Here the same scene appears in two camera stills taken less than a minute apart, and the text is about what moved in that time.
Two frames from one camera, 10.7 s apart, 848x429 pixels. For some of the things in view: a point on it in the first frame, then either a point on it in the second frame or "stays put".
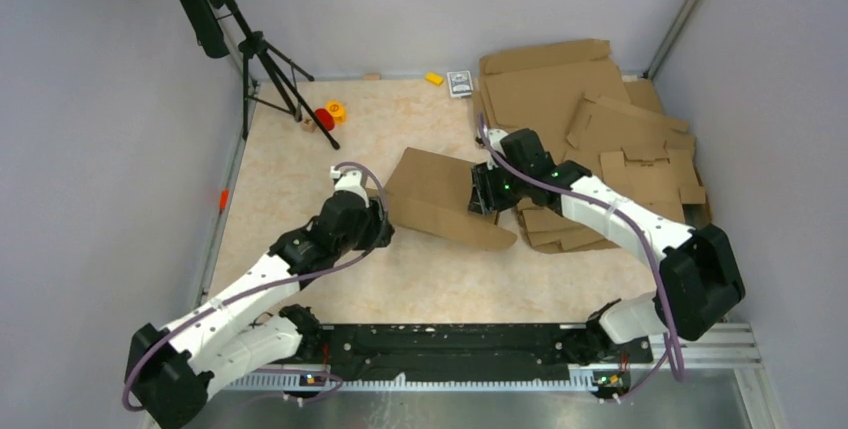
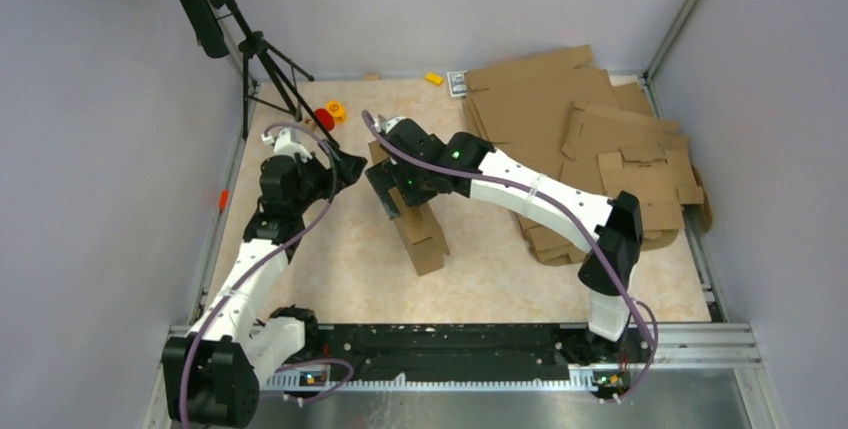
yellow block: x=434 y=78 stays put
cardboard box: x=430 y=194 → x=424 y=243
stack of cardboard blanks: x=609 y=126 stays put
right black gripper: x=484 y=198 → x=387 y=175
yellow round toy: x=338 y=111 stays put
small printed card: x=460 y=83 stays put
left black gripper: x=374 y=215 → x=348 y=167
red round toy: x=325 y=119 stays put
